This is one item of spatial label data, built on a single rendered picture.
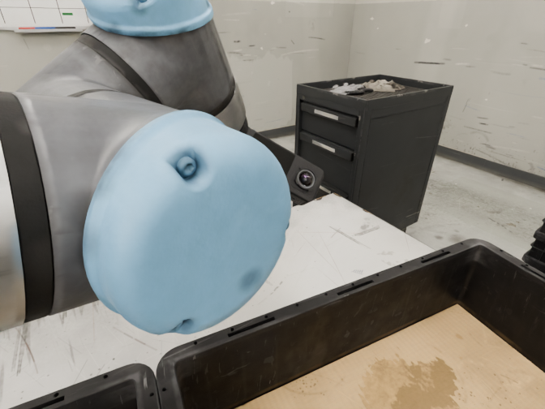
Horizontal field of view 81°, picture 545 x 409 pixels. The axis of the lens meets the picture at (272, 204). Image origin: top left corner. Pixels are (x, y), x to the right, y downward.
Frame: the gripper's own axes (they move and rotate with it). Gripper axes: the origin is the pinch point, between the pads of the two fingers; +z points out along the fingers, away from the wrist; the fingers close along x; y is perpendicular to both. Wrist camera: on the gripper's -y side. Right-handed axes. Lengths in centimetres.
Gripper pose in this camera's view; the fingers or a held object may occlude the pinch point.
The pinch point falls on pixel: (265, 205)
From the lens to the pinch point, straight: 50.6
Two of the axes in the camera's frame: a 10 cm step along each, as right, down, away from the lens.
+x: -3.4, 8.8, -3.4
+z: 1.6, 4.1, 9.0
